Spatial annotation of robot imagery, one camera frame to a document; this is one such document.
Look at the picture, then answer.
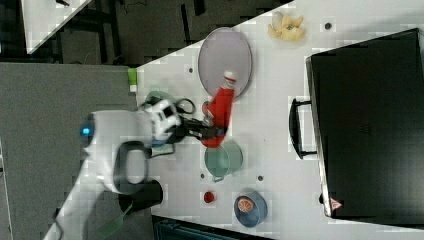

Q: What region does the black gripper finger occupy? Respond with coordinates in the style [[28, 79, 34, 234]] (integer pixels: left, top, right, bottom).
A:
[[183, 119, 212, 130], [188, 130, 225, 140]]

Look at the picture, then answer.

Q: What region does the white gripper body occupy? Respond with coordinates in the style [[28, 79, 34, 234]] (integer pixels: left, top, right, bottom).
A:
[[143, 98, 185, 144]]

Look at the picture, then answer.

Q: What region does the red ketchup bottle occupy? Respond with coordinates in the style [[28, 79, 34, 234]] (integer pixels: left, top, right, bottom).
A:
[[201, 71, 238, 148]]

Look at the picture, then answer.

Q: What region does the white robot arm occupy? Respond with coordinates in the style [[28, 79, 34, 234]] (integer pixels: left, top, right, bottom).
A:
[[43, 97, 232, 240]]

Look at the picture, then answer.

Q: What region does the grey round plate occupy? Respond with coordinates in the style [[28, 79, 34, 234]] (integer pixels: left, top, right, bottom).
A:
[[198, 27, 252, 98]]

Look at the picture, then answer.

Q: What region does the red toy strawberry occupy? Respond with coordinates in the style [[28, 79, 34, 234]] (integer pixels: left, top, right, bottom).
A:
[[202, 101, 210, 117]]

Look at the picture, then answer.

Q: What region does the green metal mug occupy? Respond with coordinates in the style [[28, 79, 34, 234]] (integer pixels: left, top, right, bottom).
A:
[[204, 140, 243, 183]]

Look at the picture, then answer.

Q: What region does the green marker block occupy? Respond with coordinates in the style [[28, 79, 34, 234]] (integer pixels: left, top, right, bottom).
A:
[[127, 68, 138, 93]]

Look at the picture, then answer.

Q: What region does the small red toy tomato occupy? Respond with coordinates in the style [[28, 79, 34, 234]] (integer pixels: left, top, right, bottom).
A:
[[203, 191, 215, 203]]

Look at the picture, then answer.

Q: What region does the black table clamp lower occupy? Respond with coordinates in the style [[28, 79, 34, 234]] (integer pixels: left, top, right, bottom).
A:
[[118, 180, 164, 215]]

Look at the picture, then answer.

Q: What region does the orange slice toy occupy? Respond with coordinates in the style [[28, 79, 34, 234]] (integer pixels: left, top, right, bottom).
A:
[[237, 197, 254, 213]]

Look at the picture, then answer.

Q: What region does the blue bowl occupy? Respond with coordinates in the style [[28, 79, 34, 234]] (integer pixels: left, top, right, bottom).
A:
[[233, 191, 268, 228]]

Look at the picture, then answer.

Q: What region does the white side table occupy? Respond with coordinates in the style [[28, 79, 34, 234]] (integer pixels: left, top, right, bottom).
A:
[[20, 0, 93, 54]]

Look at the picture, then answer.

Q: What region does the black toaster oven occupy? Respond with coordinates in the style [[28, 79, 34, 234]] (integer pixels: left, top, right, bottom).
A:
[[305, 28, 424, 229]]

